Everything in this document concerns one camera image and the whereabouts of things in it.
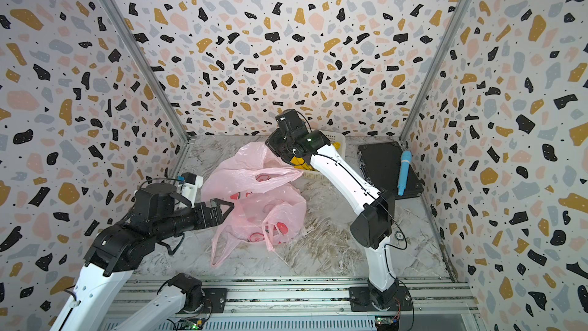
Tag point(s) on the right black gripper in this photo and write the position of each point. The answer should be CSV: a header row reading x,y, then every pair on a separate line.
x,y
281,132

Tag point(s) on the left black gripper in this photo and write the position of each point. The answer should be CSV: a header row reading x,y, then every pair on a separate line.
x,y
208,220

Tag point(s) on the yellow banana bunch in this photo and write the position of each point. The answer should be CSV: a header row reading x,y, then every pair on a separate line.
x,y
299,163

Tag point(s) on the pink plastic bag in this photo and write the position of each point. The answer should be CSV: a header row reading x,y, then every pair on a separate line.
x,y
254,169
271,218

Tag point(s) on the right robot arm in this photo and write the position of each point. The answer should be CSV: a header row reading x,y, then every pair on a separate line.
x,y
373,226

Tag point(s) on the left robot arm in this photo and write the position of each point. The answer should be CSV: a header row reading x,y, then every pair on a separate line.
x,y
163,209

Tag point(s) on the black case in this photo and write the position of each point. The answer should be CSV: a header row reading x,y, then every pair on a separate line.
x,y
380,165

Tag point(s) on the left green circuit board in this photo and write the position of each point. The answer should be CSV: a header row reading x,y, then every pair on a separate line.
x,y
191,324

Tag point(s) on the blue microphone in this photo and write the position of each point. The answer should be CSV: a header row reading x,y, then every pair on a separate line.
x,y
406,158

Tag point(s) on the right circuit board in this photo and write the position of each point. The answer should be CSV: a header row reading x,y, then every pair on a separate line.
x,y
386,323

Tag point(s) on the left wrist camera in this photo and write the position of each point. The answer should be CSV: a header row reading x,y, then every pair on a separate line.
x,y
191,185

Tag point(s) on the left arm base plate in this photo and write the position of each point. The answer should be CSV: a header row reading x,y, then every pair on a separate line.
x,y
206,301

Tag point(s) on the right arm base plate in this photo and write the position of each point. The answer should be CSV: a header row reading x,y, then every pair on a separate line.
x,y
364,299

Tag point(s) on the aluminium rail frame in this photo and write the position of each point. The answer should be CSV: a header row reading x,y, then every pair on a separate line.
x,y
314,303

